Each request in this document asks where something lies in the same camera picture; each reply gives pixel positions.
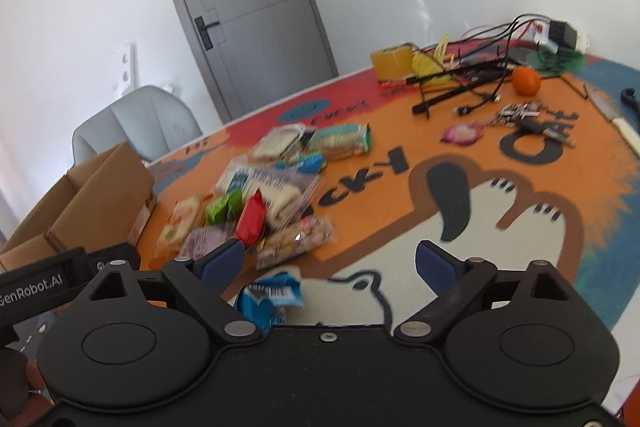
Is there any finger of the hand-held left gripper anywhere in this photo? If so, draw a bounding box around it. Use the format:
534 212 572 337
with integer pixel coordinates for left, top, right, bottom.
86 243 137 283

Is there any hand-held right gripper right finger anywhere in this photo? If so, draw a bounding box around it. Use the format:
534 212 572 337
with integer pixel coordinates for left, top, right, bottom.
394 241 581 348

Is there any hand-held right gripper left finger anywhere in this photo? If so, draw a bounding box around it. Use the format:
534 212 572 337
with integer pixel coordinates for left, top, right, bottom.
75 238 263 348

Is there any purple snack packet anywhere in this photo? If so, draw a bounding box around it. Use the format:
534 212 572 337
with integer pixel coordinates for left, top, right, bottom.
179 227 227 259

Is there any red snack packet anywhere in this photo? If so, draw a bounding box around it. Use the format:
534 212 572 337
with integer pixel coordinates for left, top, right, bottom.
235 188 269 249

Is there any blue white snack packet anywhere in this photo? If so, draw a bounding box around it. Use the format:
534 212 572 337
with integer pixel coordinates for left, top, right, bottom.
234 272 305 327

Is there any green candy packet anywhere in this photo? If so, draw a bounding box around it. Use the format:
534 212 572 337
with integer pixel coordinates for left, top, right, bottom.
206 189 245 226

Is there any cardboard box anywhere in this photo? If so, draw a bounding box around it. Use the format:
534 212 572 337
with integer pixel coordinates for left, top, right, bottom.
0 142 158 273

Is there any yellow orange snack packet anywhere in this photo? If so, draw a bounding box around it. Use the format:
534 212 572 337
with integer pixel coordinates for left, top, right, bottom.
157 194 203 253

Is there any clear nut bar packet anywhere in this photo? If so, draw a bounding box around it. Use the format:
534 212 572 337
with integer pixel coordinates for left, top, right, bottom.
254 214 337 271

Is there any large white bread packet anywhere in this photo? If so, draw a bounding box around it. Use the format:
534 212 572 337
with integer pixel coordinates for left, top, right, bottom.
215 157 323 229

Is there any small blue candy packet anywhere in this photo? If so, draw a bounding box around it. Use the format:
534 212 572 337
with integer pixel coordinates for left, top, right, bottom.
276 153 327 176

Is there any clear sandwich cracker packet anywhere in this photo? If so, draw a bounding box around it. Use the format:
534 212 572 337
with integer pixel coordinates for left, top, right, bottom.
249 123 307 160

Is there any grey chair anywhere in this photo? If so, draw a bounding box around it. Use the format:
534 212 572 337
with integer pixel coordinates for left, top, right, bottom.
72 85 204 164

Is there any teal wafer packet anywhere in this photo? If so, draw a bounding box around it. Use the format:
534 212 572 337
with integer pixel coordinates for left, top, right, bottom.
304 123 374 158

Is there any black folding stand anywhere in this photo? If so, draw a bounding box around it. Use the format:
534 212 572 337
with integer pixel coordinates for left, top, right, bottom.
411 79 503 118

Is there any metal key bunch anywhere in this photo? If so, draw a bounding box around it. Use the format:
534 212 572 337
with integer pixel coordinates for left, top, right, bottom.
487 101 545 126

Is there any yellow plastic toy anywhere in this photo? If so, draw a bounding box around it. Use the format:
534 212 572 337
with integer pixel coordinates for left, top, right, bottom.
412 34 452 76

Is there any orange fruit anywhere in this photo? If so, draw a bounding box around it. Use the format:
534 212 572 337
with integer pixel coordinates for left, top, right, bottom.
510 66 542 96

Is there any yellow tape roll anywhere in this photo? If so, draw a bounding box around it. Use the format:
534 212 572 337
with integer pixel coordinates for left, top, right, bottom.
370 47 417 82

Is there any white power strip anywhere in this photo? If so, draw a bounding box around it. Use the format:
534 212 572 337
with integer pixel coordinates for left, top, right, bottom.
529 20 592 55

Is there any grey door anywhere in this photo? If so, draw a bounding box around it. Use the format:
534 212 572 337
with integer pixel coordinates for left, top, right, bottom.
146 0 341 124

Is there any black power adapter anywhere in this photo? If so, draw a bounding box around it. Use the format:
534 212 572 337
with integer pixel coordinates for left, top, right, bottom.
547 21 579 54

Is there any pink keychain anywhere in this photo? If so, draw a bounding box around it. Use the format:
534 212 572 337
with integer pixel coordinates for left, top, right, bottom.
439 122 484 146

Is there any black usb cable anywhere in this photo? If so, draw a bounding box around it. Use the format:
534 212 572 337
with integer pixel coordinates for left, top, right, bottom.
452 91 504 118

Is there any white wall bracket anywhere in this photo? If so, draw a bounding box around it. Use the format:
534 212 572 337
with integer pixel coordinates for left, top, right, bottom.
114 42 137 94

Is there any black cable tangle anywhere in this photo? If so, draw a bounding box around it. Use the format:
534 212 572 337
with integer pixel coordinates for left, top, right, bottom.
417 13 551 90

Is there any white handled knife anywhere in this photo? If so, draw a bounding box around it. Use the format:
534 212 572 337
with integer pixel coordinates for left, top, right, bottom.
582 82 640 158

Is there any black door handle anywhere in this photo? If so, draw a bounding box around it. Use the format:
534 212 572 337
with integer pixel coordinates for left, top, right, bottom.
194 13 227 51

